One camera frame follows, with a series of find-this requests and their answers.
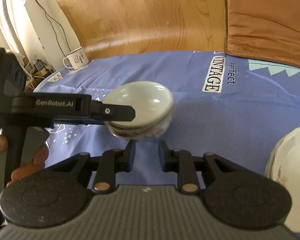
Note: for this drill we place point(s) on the white enamel mug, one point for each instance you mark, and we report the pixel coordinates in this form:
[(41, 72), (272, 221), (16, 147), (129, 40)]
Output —
[(76, 59)]

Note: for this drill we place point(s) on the blue patterned tablecloth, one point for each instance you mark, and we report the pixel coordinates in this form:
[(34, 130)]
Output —
[(258, 104)]

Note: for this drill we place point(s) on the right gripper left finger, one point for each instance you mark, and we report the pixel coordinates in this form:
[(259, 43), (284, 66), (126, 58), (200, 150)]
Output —
[(110, 163)]

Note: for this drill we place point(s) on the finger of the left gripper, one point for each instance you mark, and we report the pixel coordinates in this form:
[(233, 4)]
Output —
[(101, 112)]

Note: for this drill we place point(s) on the large floral plate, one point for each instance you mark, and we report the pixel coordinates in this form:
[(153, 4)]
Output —
[(283, 167)]

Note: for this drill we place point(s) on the brown seat cushion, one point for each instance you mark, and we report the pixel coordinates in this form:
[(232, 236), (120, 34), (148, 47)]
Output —
[(264, 30)]

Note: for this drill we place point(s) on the floral bowl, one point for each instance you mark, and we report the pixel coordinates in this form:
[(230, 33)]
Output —
[(154, 107)]

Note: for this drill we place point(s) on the person's left hand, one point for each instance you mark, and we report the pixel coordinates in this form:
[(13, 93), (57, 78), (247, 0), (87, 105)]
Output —
[(23, 142)]

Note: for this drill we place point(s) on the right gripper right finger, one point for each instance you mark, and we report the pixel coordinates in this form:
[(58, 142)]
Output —
[(180, 162)]

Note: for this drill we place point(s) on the wood pattern vinyl sheet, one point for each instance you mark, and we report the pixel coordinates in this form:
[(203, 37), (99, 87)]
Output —
[(119, 27)]

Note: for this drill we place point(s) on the black charger on shelf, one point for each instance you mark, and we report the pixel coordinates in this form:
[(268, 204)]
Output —
[(40, 65)]

